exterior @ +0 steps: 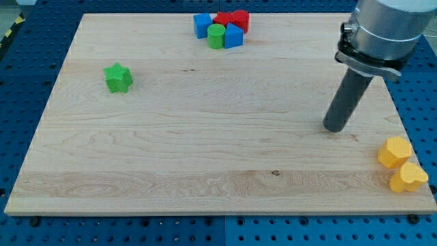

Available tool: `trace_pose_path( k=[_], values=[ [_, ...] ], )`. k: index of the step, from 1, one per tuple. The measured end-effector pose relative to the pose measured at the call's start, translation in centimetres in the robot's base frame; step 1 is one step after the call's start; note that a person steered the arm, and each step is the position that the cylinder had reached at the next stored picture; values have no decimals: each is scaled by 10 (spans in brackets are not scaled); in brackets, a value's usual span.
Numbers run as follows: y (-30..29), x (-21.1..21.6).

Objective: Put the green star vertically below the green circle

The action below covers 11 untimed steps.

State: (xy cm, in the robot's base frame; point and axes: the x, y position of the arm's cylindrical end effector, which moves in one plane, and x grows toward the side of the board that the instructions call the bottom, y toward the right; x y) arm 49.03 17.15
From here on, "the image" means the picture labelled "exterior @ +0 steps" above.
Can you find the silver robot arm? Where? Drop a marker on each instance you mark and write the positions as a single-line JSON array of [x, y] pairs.
[[380, 36]]

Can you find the red star block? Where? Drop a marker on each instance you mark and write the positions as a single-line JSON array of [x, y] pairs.
[[223, 18]]

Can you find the green star block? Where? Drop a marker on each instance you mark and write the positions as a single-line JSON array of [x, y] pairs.
[[118, 78]]

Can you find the light wooden board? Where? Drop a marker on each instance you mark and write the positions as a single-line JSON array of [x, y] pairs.
[[208, 132]]

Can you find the blue triangular block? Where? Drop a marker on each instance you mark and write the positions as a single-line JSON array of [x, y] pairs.
[[234, 36]]

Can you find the green cylinder block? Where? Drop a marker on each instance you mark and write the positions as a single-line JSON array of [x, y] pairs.
[[216, 36]]

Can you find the blue cube block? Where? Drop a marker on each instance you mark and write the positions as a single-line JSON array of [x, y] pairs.
[[201, 24]]

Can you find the red heart block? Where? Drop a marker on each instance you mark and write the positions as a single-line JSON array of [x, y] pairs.
[[241, 18]]

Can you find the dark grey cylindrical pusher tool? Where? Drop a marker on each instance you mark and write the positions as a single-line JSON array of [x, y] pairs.
[[347, 97]]

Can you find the yellow hexagon block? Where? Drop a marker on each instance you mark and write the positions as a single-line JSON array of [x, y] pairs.
[[394, 152]]

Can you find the yellow heart block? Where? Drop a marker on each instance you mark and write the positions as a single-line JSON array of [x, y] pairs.
[[409, 177]]

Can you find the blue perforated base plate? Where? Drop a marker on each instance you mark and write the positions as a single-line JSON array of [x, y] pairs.
[[31, 58]]

